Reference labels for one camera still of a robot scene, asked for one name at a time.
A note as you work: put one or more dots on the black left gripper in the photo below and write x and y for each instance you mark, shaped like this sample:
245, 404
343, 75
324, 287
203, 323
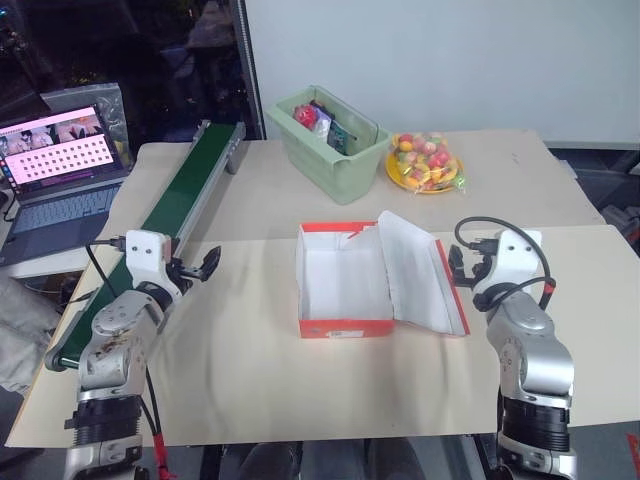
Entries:
182, 274

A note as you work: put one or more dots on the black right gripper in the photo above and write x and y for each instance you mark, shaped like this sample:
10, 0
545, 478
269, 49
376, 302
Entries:
480, 267

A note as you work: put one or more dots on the red cardboard box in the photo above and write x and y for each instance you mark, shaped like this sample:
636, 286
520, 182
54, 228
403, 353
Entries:
345, 327

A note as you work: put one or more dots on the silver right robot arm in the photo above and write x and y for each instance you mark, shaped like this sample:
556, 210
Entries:
535, 350

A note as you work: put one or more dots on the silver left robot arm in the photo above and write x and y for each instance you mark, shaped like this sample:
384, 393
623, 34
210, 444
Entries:
115, 345

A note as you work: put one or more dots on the green conveyor belt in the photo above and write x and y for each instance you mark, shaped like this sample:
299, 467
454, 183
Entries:
185, 185

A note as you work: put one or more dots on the beige cardboard table sheet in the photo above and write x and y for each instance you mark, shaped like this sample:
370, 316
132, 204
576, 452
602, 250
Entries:
500, 175
250, 380

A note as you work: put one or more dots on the yellow plate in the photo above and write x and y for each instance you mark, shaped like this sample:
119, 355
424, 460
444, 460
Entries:
395, 175

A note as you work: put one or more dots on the clear bag of toy fruit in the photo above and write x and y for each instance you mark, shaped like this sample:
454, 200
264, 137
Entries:
425, 155

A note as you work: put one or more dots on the grey laptop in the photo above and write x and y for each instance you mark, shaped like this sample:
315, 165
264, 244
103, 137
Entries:
60, 210

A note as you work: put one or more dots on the light green plastic bin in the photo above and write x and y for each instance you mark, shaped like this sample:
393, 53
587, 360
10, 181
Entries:
350, 180

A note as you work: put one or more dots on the white side table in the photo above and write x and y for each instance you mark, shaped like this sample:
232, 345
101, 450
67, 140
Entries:
45, 262

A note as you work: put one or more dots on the grey equipment with red part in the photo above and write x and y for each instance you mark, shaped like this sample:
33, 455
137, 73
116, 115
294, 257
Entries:
620, 212

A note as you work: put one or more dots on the dark green packet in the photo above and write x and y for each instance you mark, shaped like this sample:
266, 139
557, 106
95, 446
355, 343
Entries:
342, 137

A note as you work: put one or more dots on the white plastic packet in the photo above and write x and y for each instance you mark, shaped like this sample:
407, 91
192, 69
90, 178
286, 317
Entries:
322, 127

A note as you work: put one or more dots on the grey cloth bundle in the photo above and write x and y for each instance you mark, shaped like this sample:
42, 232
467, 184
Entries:
22, 335

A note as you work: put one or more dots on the red floor tape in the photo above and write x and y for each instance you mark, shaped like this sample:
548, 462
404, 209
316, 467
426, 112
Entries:
633, 445

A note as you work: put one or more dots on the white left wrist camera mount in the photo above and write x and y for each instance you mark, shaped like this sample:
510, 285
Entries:
145, 252

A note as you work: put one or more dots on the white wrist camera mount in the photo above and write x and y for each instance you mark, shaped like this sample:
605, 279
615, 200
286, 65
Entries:
517, 255
145, 252

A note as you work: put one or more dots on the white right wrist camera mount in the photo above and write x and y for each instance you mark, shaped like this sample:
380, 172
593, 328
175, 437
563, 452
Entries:
517, 255

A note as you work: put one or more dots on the aluminium profile post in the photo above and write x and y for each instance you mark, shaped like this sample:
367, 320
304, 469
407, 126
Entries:
250, 65

